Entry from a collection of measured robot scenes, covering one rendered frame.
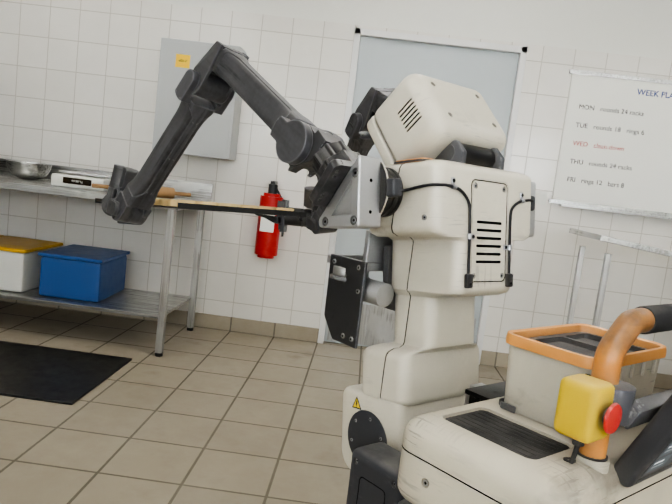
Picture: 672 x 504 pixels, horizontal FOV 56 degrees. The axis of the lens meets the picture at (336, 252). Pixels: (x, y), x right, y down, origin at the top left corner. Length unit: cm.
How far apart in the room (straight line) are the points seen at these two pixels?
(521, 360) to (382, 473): 28
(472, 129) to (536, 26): 327
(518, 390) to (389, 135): 49
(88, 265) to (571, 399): 337
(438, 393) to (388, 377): 10
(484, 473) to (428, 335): 36
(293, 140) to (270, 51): 321
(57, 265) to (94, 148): 95
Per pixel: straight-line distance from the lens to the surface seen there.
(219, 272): 432
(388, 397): 114
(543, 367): 94
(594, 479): 85
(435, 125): 108
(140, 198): 155
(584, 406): 79
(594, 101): 440
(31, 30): 482
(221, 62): 137
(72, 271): 395
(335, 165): 98
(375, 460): 106
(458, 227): 105
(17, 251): 407
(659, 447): 86
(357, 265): 115
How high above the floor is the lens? 112
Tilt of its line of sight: 7 degrees down
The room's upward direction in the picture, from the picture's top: 7 degrees clockwise
